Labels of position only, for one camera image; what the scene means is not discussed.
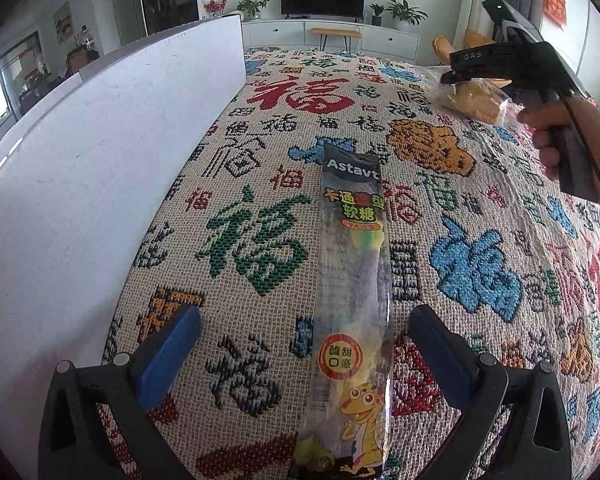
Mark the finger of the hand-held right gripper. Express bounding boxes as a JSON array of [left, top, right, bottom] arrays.
[[440, 68, 516, 86], [450, 44, 518, 69]]

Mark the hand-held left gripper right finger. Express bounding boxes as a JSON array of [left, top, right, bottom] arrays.
[[409, 304, 573, 480]]

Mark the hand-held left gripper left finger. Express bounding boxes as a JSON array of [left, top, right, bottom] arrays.
[[39, 304, 202, 480]]

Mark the bagged bread loaf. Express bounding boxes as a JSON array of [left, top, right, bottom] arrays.
[[432, 77, 516, 126]]

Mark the long gummy candy packet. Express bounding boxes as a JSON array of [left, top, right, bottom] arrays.
[[287, 141, 396, 480]]

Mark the white cardboard box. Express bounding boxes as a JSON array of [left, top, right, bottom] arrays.
[[0, 14, 245, 441]]

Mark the person's right hand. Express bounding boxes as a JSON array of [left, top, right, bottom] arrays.
[[516, 99, 584, 181]]

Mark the orange lounge chair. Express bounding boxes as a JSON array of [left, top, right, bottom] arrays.
[[432, 29, 501, 68]]

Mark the white standing air conditioner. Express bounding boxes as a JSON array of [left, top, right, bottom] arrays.
[[452, 0, 503, 51]]

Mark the large leafy potted plant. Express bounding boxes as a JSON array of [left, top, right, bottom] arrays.
[[384, 0, 428, 31]]

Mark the printed woven blanket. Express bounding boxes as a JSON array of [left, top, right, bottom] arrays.
[[97, 47, 600, 480]]

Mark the wooden stool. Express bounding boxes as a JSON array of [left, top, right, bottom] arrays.
[[311, 27, 363, 53]]

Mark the white television cabinet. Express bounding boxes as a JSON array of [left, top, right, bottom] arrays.
[[241, 17, 422, 63]]

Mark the potted plant in white pot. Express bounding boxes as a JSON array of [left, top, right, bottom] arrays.
[[236, 0, 270, 21]]

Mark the wooden dining furniture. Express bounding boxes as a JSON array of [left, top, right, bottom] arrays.
[[62, 42, 103, 78]]

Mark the balcony glass door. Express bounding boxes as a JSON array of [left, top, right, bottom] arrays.
[[0, 30, 46, 151]]

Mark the red wall hanging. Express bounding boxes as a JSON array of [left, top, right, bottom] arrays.
[[544, 0, 567, 26]]

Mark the framed wall painting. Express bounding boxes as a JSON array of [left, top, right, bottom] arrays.
[[53, 1, 73, 43]]

